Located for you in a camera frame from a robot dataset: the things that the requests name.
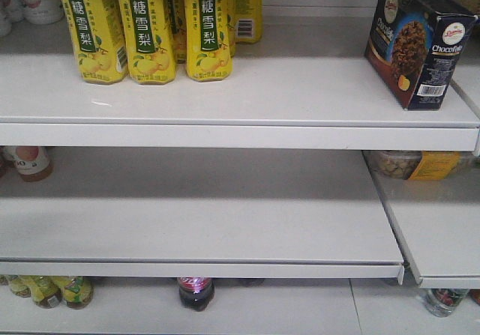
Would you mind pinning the blue chocolate cookie box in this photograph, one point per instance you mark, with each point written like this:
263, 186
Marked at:
414, 45

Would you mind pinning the white store shelving unit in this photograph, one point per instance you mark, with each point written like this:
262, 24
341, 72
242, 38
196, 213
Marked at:
258, 182

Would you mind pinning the yellow pear drink bottle right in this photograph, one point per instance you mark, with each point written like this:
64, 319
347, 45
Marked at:
208, 40

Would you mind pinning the yellow pear drink bottle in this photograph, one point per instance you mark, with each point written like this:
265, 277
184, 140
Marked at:
208, 40
148, 38
248, 21
97, 38

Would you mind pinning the yellow pear drink bottle middle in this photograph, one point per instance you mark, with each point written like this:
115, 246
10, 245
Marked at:
148, 38

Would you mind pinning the dark cola bottle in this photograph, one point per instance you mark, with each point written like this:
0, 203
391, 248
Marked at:
196, 292

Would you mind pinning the yellow pear drink bottle back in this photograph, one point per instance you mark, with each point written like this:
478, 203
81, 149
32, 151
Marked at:
248, 21

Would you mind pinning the yellow pear drink bottle left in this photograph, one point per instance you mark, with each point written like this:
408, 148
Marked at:
97, 38

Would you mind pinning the clear cookie tub yellow label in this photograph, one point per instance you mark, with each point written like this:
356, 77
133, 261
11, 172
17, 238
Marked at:
420, 165

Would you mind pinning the peach juice bottle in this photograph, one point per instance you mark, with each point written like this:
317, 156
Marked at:
31, 162

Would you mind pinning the green tea bottle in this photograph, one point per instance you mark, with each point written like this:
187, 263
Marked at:
77, 291

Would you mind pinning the clear water bottle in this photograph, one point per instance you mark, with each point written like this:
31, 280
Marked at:
443, 302

